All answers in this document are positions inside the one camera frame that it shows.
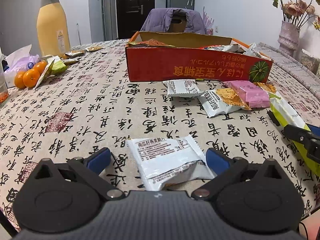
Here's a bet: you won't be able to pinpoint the dark front door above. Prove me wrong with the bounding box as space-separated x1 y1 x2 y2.
117 0 155 39

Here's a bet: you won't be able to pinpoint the small brown snack packet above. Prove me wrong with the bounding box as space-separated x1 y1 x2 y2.
85 46 102 52

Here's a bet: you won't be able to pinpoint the purple tissue pack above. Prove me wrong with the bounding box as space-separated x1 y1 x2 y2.
4 44 40 88

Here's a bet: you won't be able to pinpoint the orange mandarin middle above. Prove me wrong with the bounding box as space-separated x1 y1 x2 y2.
22 69 41 88

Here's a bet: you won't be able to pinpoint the red cardboard box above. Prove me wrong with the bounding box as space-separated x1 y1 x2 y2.
125 31 273 82

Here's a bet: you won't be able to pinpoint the wooden chair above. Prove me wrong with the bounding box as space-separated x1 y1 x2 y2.
168 15 187 33

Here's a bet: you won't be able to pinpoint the pink wafer packet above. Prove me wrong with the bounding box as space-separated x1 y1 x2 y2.
224 80 270 108

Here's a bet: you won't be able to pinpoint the dried pink roses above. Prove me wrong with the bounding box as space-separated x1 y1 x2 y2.
272 0 319 31

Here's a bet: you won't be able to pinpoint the pink ceramic vase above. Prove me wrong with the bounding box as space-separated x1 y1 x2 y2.
278 21 300 57

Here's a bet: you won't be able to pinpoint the patterned tablecloth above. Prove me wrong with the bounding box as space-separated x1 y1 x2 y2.
1 40 319 226

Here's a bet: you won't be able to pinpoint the folded pink table runner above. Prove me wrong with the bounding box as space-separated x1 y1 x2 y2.
257 42 320 99

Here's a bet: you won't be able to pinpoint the purple jacket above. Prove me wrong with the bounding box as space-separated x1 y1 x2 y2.
140 8 207 35

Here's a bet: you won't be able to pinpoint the white grey snack packet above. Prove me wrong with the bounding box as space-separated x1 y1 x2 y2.
222 43 266 59

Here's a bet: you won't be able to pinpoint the glass jar with grains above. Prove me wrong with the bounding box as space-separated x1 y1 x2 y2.
300 49 319 77

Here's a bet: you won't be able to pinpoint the green white snack packet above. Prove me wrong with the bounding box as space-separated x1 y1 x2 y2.
34 56 68 89

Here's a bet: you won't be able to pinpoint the green white wafer packet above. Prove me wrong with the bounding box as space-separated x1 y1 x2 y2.
269 92 319 176

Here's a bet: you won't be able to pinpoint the orange mandarin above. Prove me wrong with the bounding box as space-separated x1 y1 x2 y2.
33 61 48 74
14 70 26 89
22 69 41 88

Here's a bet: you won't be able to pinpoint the gold orange stick snack pack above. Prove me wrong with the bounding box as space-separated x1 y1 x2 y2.
127 39 174 48

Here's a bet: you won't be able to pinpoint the orange mandarin left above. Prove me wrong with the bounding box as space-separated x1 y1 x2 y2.
14 70 26 89

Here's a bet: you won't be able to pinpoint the yellow thermos bottle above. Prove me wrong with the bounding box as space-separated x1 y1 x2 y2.
36 0 71 57

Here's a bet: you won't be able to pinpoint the white cracker snack packet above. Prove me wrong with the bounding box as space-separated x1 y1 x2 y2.
198 88 251 118

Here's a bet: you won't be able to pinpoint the red snack bag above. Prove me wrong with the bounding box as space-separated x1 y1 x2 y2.
201 45 226 51

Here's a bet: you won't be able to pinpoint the orange mandarin back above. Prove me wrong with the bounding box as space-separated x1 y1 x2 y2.
33 61 48 74

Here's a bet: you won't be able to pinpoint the white pumpkin seed packet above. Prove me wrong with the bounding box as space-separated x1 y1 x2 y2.
127 135 217 191

